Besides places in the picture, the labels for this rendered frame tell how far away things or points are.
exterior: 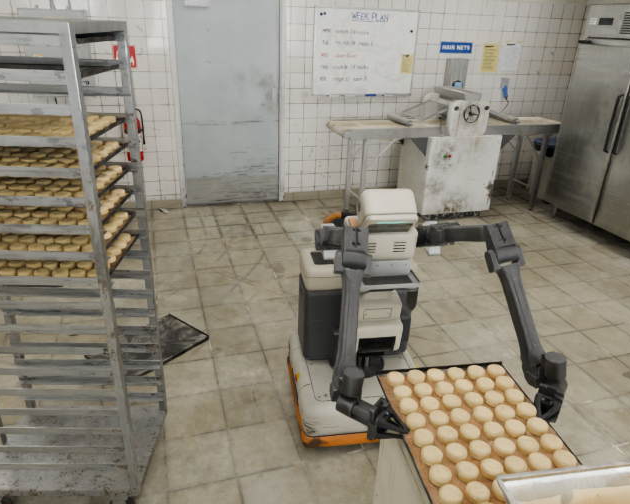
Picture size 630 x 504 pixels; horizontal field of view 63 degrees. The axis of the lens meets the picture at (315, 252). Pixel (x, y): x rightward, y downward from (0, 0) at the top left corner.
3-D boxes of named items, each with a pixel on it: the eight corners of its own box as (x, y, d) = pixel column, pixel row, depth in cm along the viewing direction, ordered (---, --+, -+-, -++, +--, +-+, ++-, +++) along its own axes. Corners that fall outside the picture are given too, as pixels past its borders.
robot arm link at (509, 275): (511, 246, 167) (481, 253, 165) (521, 242, 161) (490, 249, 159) (551, 379, 160) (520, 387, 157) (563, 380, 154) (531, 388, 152)
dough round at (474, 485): (478, 510, 110) (479, 503, 109) (460, 493, 114) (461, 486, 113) (493, 499, 112) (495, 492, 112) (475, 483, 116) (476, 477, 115)
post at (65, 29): (141, 489, 204) (72, 21, 134) (139, 496, 201) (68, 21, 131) (133, 489, 204) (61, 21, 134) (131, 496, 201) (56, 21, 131)
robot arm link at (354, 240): (376, 225, 152) (343, 221, 151) (371, 270, 152) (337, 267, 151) (347, 228, 197) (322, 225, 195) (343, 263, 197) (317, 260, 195)
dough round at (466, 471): (471, 464, 121) (472, 458, 120) (481, 482, 117) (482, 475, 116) (451, 467, 120) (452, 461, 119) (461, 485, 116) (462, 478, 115)
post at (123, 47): (167, 411, 245) (126, 20, 175) (166, 415, 242) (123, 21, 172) (161, 410, 245) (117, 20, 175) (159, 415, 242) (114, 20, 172)
